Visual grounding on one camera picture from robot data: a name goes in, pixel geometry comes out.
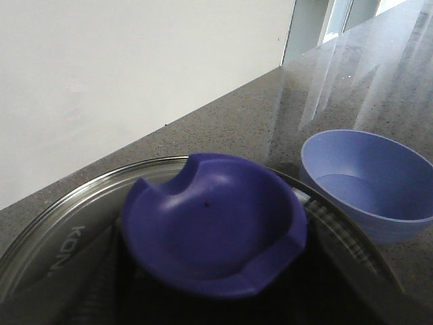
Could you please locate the glass lid with blue knob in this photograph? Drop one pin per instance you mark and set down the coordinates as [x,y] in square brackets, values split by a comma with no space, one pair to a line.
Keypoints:
[203,239]

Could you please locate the white window frame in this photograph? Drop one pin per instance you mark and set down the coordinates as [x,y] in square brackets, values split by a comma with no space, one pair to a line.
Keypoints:
[314,23]

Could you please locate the light blue bowl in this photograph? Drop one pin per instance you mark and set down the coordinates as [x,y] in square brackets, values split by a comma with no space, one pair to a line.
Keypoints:
[384,186]

